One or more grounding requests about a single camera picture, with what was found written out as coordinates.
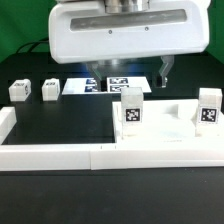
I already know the white tag sheet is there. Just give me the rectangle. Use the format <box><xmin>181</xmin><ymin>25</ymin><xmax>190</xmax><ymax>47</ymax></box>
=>
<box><xmin>62</xmin><ymin>76</ymin><xmax>151</xmax><ymax>95</ymax></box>

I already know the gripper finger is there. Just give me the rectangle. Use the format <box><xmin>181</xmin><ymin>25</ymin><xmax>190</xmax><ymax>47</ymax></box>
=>
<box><xmin>86</xmin><ymin>62</ymin><xmax>101</xmax><ymax>90</ymax></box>
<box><xmin>156</xmin><ymin>55</ymin><xmax>174</xmax><ymax>88</ymax></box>

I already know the white U-shaped fence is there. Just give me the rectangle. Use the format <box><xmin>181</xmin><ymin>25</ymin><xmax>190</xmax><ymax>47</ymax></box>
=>
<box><xmin>0</xmin><ymin>107</ymin><xmax>224</xmax><ymax>171</ymax></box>

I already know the black cable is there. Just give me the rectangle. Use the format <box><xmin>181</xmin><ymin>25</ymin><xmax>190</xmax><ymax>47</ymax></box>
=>
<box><xmin>15</xmin><ymin>37</ymin><xmax>51</xmax><ymax>54</ymax></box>

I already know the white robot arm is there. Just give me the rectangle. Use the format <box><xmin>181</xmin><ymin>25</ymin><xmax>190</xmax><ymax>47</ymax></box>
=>
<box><xmin>48</xmin><ymin>0</ymin><xmax>211</xmax><ymax>88</ymax></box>

